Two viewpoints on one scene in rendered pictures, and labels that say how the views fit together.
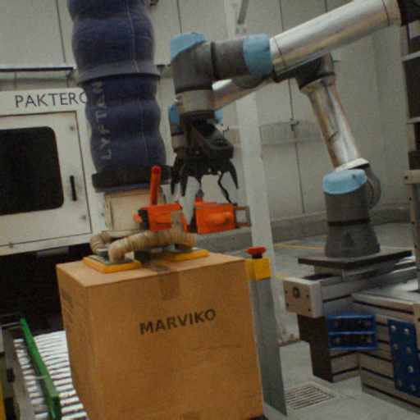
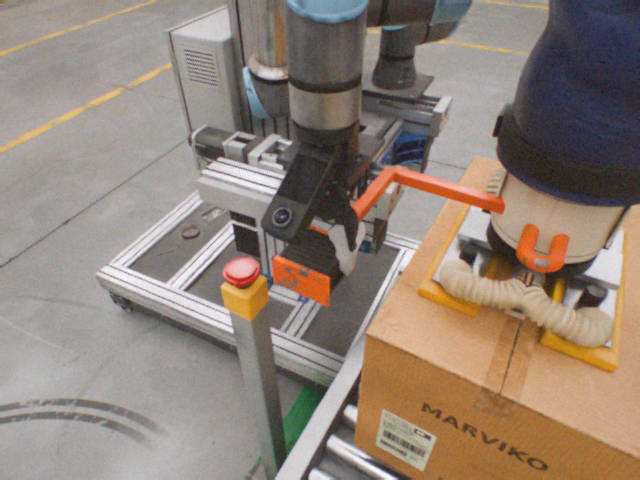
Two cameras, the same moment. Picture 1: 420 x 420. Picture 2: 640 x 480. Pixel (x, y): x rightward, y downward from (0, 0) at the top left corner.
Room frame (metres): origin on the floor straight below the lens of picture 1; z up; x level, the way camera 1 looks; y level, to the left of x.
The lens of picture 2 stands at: (2.35, 0.39, 1.63)
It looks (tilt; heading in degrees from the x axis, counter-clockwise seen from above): 43 degrees down; 230
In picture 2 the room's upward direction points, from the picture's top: straight up
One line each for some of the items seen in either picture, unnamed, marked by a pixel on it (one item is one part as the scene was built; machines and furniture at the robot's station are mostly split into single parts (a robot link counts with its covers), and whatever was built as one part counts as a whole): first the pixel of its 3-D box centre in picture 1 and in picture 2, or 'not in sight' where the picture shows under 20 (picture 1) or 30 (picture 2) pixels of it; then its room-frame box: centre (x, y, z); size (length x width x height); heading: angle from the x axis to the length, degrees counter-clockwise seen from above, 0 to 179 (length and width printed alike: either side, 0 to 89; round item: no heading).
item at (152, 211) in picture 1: (161, 216); not in sight; (1.48, 0.11, 1.21); 0.10 x 0.08 x 0.06; 110
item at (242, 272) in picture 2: (256, 253); (242, 274); (2.10, -0.16, 1.02); 0.07 x 0.07 x 0.04
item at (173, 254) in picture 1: (172, 247); (477, 235); (1.75, 0.11, 1.11); 0.34 x 0.10 x 0.05; 20
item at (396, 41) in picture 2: not in sight; (401, 27); (1.21, -0.59, 1.20); 0.13 x 0.12 x 0.14; 171
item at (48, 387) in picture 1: (26, 357); not in sight; (2.71, 0.90, 0.60); 1.60 x 0.10 x 0.09; 21
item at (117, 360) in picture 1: (148, 330); (507, 327); (1.69, 0.21, 0.89); 0.60 x 0.40 x 0.40; 20
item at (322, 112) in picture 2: (183, 142); (322, 99); (2.07, 0.05, 1.44); 0.08 x 0.08 x 0.05
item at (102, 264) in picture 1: (108, 257); (594, 273); (1.68, 0.29, 1.11); 0.34 x 0.10 x 0.05; 20
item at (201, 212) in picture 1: (208, 218); not in sight; (1.15, 0.00, 1.21); 0.08 x 0.07 x 0.05; 20
